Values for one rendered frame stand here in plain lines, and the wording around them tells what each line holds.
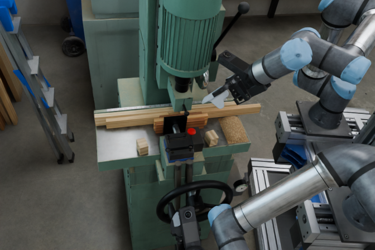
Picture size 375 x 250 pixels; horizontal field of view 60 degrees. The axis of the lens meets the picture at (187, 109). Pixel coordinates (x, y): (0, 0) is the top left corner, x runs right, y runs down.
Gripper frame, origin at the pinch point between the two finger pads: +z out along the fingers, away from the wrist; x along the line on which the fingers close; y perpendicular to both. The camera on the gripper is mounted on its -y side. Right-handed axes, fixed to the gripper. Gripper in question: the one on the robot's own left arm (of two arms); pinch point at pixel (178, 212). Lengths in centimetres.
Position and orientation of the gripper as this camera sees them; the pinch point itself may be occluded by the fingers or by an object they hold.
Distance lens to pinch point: 112.1
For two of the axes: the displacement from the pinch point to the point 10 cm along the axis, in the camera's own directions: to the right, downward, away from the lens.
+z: -2.5, -2.6, 9.3
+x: 9.7, -0.9, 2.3
